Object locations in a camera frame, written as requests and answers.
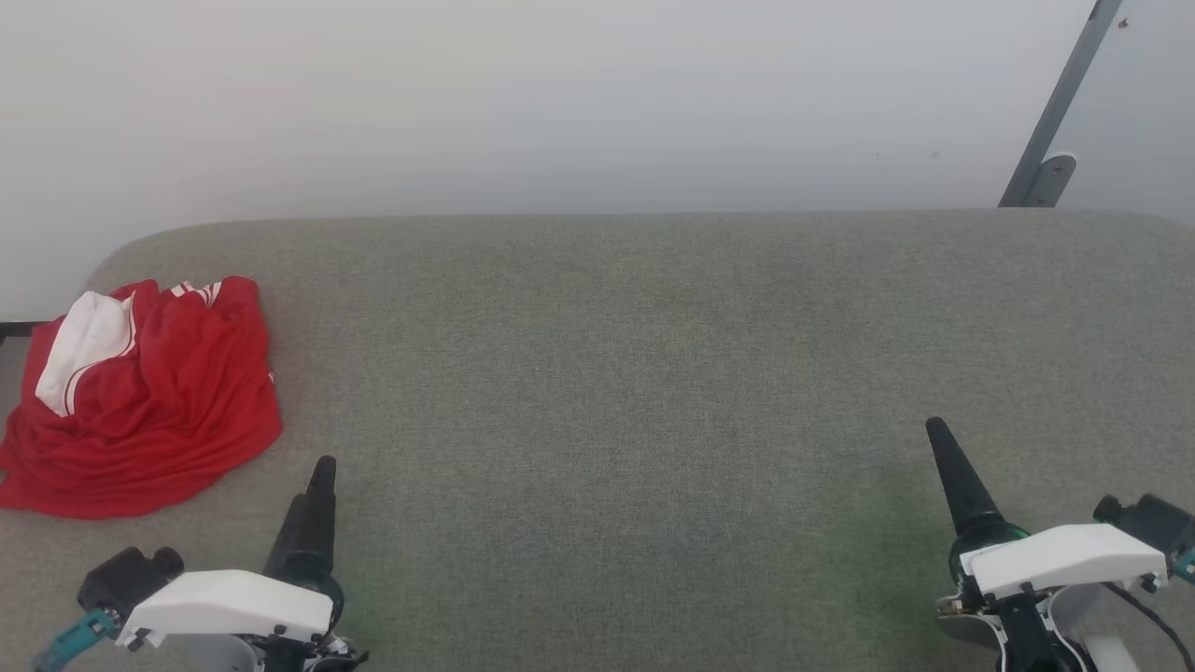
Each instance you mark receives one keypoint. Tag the teal camera plug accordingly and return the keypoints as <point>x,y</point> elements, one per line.
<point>1187,565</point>
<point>75,639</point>

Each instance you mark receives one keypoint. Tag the teal right camera plug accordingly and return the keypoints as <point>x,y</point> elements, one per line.
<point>1187,565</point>

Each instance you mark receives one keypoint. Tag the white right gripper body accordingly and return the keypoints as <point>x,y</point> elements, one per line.
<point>1064,555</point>

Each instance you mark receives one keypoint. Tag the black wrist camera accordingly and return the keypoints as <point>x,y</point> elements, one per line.
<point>126,577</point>
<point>1153,521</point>

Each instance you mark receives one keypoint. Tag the black bar behind sofa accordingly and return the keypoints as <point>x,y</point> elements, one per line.
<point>19,330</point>

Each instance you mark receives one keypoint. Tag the grey fabric sofa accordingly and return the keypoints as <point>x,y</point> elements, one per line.
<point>616,392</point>

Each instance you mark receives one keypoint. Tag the teal left camera plug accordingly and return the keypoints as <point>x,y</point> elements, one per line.
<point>75,639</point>

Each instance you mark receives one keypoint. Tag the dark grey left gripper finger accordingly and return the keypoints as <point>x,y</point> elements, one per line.
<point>322,513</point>
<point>289,541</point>

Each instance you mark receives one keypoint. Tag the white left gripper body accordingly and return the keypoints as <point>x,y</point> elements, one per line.
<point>233,602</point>

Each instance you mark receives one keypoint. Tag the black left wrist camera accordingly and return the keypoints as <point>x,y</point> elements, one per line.
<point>126,577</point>

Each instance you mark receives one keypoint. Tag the red and white shirt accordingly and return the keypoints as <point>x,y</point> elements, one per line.
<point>177,401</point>

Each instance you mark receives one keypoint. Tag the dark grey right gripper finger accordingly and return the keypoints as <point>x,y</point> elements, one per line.
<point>962,485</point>

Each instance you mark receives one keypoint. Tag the grey rounded metal bracket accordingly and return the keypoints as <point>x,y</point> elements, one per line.
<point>1053,179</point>

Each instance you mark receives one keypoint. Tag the grey slanted metal bar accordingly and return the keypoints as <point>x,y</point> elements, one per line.
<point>1064,93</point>

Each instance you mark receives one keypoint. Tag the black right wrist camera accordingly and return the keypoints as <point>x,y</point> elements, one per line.
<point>1153,521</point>

